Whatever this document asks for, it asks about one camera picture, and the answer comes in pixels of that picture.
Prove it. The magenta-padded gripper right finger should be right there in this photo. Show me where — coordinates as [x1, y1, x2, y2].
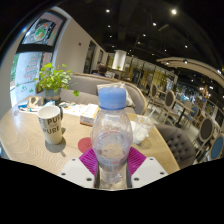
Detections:
[125, 146, 169, 190]

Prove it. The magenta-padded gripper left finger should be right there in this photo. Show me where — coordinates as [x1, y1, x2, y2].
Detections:
[58, 147, 101, 190]

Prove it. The clear blue-capped water bottle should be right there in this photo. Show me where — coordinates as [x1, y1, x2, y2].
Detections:
[90, 87, 134, 191]

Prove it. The flat round red coaster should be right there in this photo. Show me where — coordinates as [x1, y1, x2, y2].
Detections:
[77, 136, 94, 154]

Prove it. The clear plastic cup with straw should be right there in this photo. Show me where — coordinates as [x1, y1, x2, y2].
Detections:
[132, 108, 156, 145]

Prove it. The grey tufted armchair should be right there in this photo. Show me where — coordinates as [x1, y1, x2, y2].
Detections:
[154, 123, 197, 169]

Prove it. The white printed mug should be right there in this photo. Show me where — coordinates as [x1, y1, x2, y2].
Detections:
[37, 104, 64, 146]

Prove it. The white orange cardboard box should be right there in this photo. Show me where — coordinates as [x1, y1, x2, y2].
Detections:
[79, 103, 100, 127]

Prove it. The printed menu sheet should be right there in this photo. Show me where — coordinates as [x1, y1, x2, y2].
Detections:
[61, 102, 88, 117]

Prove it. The group of dining chairs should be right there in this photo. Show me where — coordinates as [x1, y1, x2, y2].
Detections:
[146, 83, 224, 161]

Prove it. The grey upholstered sofa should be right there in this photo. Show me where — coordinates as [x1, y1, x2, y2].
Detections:
[59, 72, 148, 116]

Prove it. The potted green plant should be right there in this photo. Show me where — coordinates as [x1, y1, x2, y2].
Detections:
[34, 62, 81, 104]

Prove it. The person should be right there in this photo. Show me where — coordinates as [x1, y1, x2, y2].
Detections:
[94, 63, 109, 77]

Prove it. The white round column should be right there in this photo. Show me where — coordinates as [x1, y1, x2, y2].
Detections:
[111, 49, 128, 71]

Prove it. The colourful window poster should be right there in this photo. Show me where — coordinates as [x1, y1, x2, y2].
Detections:
[21, 12, 68, 46]

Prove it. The group of ceiling lights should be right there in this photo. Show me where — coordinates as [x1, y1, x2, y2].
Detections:
[104, 8, 221, 74]

